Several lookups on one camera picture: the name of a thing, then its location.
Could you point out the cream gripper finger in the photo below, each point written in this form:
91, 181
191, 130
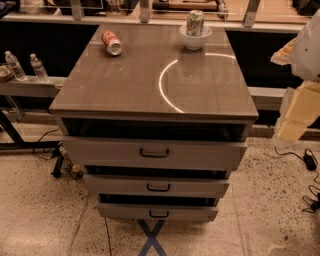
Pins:
303, 110
283, 55

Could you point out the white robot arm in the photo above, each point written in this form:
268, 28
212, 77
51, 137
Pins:
303, 54

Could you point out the white ceramic bowl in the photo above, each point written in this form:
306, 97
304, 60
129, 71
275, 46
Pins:
195, 42

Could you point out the red soda can lying down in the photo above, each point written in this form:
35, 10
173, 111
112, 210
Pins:
112, 43

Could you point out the grey drawer cabinet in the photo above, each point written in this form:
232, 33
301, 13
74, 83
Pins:
157, 89

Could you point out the bottom grey drawer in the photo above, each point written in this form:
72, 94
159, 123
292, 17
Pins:
160, 212

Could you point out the grey drawer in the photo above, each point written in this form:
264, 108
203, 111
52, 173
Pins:
160, 212
156, 186
161, 154

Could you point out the middle grey drawer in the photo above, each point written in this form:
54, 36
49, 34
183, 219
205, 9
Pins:
156, 186

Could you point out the top grey drawer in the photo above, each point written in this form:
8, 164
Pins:
161, 154

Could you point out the small object on floor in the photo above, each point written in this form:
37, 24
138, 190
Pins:
64, 163

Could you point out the right clear water bottle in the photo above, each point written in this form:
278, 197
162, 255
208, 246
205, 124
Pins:
38, 68

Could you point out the clear water bottle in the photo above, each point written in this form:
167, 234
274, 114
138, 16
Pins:
38, 68
15, 66

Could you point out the grey side shelf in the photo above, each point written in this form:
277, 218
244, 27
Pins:
32, 87

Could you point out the left clear water bottle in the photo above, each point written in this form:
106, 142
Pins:
15, 66

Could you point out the black power adapter with cable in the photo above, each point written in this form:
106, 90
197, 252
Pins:
312, 204

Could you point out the black table leg frame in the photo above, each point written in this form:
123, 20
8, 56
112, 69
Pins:
17, 142

